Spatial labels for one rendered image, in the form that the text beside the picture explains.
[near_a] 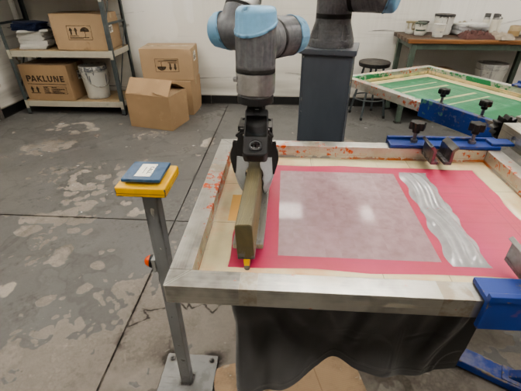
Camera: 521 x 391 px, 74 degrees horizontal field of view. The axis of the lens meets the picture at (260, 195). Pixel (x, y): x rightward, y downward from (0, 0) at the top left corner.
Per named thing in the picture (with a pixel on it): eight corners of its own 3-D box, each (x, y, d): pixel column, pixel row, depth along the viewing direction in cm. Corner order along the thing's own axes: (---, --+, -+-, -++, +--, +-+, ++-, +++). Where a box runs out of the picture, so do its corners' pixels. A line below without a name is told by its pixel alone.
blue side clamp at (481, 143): (386, 164, 100) (391, 141, 96) (382, 157, 104) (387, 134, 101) (494, 167, 98) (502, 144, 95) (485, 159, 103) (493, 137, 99)
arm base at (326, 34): (312, 41, 127) (314, 10, 122) (354, 43, 123) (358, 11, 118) (305, 47, 115) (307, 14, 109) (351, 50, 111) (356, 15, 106)
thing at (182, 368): (152, 406, 133) (86, 195, 83) (168, 354, 152) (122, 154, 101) (208, 410, 132) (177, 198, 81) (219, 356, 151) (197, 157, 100)
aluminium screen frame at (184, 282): (165, 302, 56) (162, 285, 54) (222, 150, 105) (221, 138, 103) (684, 328, 52) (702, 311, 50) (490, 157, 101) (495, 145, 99)
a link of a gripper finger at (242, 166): (247, 182, 82) (253, 147, 77) (245, 195, 77) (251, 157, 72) (234, 180, 82) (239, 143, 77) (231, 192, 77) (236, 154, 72)
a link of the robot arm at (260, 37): (288, 5, 62) (261, 6, 56) (285, 70, 67) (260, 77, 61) (253, 4, 65) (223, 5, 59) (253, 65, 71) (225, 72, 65)
